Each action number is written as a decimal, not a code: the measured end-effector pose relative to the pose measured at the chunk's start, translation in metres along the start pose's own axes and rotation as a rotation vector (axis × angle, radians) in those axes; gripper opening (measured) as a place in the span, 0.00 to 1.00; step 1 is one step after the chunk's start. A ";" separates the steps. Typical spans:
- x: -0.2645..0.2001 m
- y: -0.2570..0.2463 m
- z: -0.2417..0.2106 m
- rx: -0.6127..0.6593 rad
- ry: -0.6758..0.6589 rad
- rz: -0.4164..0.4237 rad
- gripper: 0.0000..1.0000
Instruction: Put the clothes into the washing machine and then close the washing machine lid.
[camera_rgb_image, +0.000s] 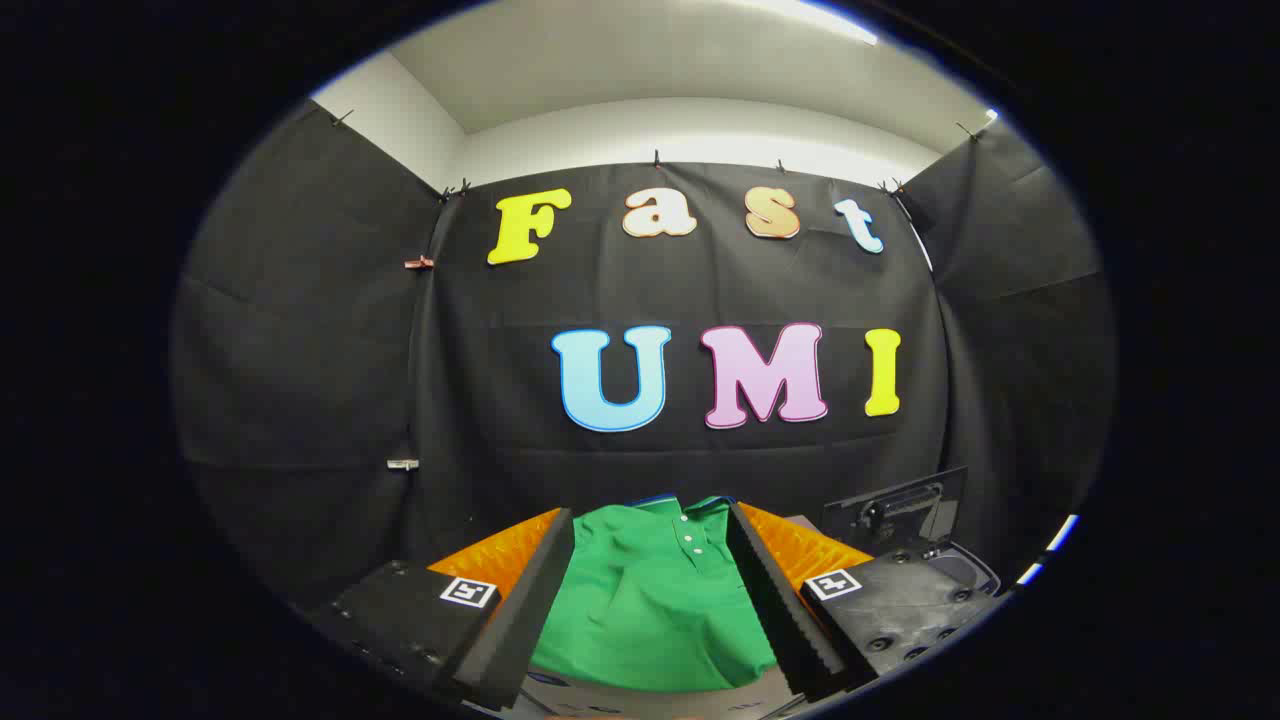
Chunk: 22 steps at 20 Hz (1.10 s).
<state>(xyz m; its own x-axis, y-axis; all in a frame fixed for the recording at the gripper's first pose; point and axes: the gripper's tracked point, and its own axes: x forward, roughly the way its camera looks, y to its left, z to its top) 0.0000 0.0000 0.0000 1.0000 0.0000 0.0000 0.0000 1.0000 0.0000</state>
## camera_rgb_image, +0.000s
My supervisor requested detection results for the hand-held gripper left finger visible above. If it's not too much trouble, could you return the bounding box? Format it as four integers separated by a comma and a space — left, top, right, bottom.
305, 507, 576, 713

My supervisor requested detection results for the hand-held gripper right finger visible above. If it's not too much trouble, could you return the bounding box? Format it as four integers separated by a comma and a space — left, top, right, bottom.
727, 500, 1001, 701

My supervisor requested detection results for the green polo shirt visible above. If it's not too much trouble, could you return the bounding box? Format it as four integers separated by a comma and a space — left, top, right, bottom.
530, 495, 779, 693

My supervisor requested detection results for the black backdrop cloth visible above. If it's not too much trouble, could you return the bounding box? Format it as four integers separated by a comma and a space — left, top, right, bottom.
170, 100, 1116, 611

